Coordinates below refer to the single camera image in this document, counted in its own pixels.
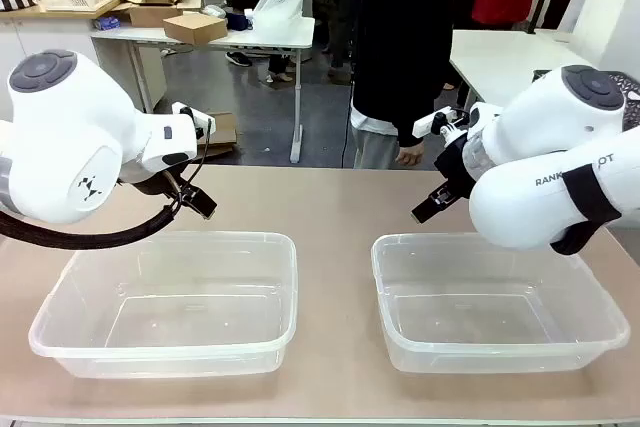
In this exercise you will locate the person in black sweater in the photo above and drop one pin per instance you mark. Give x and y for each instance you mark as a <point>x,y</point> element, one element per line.
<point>400,47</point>

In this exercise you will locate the white panel board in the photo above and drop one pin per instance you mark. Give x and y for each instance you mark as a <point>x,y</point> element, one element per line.
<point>620,7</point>

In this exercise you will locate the dark blue cap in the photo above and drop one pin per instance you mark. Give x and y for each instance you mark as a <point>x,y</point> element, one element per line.
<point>238,20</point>

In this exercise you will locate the closed brown cardboard box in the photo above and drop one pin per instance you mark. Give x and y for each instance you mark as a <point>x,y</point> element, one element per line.
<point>195,29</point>

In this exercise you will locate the white desk with metal legs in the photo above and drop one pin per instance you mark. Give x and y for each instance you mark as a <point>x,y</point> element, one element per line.
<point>280,34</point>

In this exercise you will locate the person's left forearm black sleeve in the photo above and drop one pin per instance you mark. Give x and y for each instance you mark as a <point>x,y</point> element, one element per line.
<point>425,117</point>

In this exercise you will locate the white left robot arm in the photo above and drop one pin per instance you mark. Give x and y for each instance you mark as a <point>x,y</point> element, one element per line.
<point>65,122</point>

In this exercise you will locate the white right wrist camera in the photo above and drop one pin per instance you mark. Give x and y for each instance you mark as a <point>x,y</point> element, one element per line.
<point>425,124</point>

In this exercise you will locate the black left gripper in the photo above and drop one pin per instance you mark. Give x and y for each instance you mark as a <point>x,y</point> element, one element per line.
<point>157,184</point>

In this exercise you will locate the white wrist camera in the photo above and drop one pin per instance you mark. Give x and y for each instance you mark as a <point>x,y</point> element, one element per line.
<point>200,119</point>
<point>425,124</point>

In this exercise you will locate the blue cloth item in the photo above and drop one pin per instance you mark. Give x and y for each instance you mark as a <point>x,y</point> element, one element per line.
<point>107,23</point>

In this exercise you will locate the person's left hand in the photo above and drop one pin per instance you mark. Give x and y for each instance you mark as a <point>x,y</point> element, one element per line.
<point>410,155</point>

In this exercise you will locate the plain white table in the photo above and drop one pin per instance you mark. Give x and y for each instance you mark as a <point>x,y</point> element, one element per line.
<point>505,59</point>

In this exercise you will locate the flat cardboard piece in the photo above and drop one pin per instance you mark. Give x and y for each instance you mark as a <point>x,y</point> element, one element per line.
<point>224,129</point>

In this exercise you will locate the white cabinet wooden top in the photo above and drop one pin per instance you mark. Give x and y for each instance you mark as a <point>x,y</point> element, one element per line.
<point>45,37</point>

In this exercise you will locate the clear plastic bin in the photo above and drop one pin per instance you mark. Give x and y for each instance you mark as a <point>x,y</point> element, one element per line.
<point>50,343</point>
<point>500,352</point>

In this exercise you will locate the white plastic bag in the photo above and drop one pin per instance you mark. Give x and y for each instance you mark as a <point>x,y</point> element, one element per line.
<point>282,2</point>

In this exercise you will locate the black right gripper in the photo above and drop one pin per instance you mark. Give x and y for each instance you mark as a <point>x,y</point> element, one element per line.
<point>455,167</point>

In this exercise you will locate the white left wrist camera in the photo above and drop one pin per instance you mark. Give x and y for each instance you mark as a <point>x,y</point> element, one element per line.
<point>200,119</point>

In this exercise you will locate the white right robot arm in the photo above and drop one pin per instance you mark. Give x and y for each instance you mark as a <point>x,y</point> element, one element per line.
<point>525,197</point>

